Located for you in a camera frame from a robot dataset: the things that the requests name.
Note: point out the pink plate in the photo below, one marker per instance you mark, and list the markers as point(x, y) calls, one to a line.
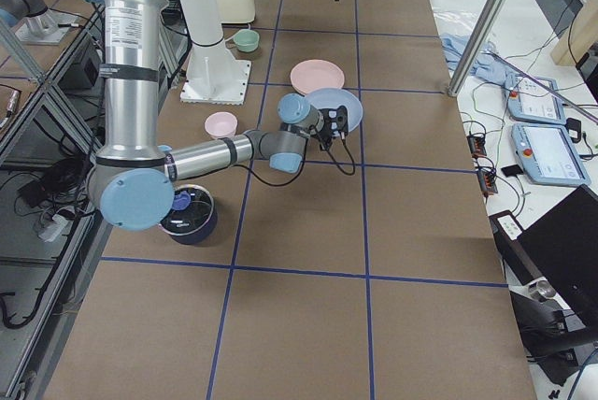
point(314, 74)

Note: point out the pink bowl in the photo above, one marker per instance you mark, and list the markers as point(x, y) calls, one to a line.
point(221, 124)

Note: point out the green bowl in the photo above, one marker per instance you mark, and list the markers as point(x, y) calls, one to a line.
point(246, 40)

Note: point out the dark blue pot with lid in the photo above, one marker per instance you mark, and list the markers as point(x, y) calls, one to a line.
point(192, 217)

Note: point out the upper teach pendant tablet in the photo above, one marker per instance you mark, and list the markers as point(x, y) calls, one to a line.
point(528, 101)

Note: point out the teach pendant tablet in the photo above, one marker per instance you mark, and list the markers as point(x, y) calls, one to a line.
point(528, 101)
point(547, 155)

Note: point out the lower teach pendant tablet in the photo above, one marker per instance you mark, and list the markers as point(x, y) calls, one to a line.
point(547, 155)

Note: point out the black laptop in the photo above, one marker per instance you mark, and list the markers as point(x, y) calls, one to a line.
point(561, 247)

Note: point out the white camera pole base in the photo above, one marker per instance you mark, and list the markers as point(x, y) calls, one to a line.
point(213, 74)

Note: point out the aluminium frame post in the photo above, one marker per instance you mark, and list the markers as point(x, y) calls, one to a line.
point(485, 22)

